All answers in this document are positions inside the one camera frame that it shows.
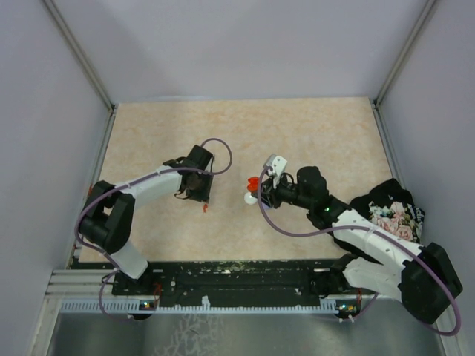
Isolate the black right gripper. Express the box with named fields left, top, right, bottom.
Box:
left=252, top=170, right=313, bottom=210

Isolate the white round charging case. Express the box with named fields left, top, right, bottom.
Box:
left=244, top=192, right=258, bottom=205

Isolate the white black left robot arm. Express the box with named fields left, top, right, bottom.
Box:
left=75, top=145, right=214, bottom=294

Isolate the aluminium frame post right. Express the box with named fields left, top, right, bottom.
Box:
left=373, top=0, right=439, bottom=108

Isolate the aluminium frame post left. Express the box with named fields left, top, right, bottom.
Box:
left=39, top=0, right=118, bottom=112

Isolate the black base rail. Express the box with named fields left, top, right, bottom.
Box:
left=111, top=259, right=371, bottom=308

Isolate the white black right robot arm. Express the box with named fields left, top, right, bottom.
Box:
left=245, top=166, right=463, bottom=324

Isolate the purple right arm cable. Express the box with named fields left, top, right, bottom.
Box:
left=258, top=165, right=463, bottom=337

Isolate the orange round charging case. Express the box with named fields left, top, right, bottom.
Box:
left=247, top=177, right=259, bottom=193

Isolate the black floral cloth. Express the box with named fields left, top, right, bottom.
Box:
left=327, top=178, right=425, bottom=244

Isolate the aluminium frame post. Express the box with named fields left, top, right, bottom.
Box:
left=39, top=0, right=118, bottom=112
left=373, top=0, right=439, bottom=108

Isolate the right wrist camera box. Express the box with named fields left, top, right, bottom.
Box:
left=263, top=154, right=288, bottom=188

